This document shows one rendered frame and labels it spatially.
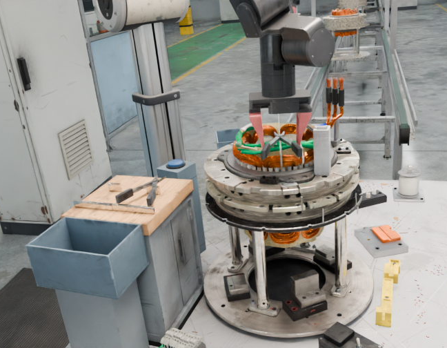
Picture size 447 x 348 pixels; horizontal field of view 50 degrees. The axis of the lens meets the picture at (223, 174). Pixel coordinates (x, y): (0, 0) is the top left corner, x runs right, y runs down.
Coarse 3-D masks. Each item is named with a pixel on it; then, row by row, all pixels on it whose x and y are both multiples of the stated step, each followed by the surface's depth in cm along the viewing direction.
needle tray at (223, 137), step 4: (236, 128) 132; (216, 132) 131; (220, 132) 132; (224, 132) 132; (228, 132) 132; (232, 132) 132; (236, 132) 132; (216, 136) 128; (220, 136) 133; (224, 136) 133; (228, 136) 133; (232, 136) 133; (216, 140) 128; (220, 140) 133; (224, 140) 133; (228, 140) 133; (232, 140) 133; (220, 144) 123; (224, 144) 123
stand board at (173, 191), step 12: (120, 180) 105; (132, 180) 104; (144, 180) 103; (168, 180) 102; (180, 180) 102; (96, 192) 100; (108, 192) 99; (120, 192) 99; (144, 192) 98; (168, 192) 96; (180, 192) 96; (132, 204) 93; (144, 204) 92; (156, 204) 92; (168, 204) 92; (72, 216) 90; (84, 216) 90; (96, 216) 89; (108, 216) 89; (120, 216) 88; (132, 216) 88; (144, 216) 87; (156, 216) 87; (144, 228) 85; (156, 228) 88
